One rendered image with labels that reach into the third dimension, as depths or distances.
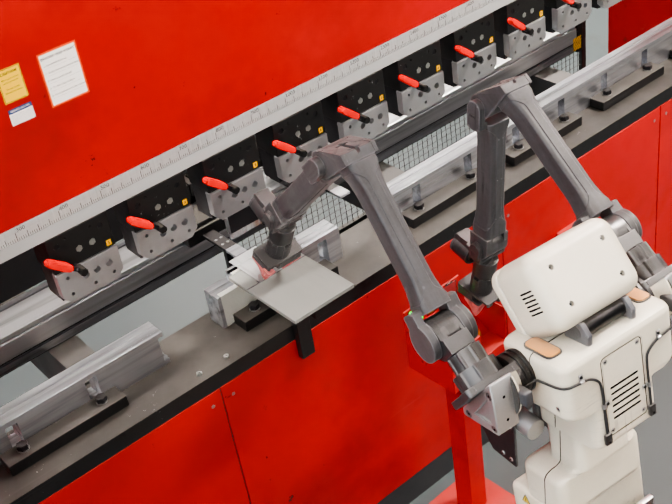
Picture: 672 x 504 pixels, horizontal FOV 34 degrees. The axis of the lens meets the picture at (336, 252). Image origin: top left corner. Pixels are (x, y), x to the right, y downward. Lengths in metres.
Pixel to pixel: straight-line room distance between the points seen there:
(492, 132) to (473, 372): 0.62
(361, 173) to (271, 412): 0.96
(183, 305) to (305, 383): 1.60
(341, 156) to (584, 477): 0.79
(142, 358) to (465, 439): 0.91
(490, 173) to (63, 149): 0.91
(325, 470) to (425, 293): 1.13
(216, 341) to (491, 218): 0.73
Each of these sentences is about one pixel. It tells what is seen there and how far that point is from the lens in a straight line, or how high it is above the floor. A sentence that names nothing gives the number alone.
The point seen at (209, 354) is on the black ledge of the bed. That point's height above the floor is 0.87.
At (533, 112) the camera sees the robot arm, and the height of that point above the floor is 1.44.
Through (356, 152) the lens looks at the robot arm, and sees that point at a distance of 1.96.
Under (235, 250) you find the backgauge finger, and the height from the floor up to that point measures 1.01.
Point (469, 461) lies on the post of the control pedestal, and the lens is 3.02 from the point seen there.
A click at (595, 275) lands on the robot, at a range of 1.96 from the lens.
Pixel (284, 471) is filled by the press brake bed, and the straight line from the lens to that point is 2.90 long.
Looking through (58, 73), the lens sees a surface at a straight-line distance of 2.21.
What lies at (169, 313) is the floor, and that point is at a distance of 4.29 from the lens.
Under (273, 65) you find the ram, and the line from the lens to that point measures 2.50.
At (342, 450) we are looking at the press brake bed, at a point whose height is 0.38.
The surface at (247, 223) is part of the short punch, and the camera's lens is 2.63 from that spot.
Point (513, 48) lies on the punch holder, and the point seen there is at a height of 1.21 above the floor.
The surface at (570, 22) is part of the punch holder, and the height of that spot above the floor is 1.19.
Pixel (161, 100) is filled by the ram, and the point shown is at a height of 1.52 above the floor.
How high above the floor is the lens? 2.51
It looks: 35 degrees down
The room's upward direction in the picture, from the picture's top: 10 degrees counter-clockwise
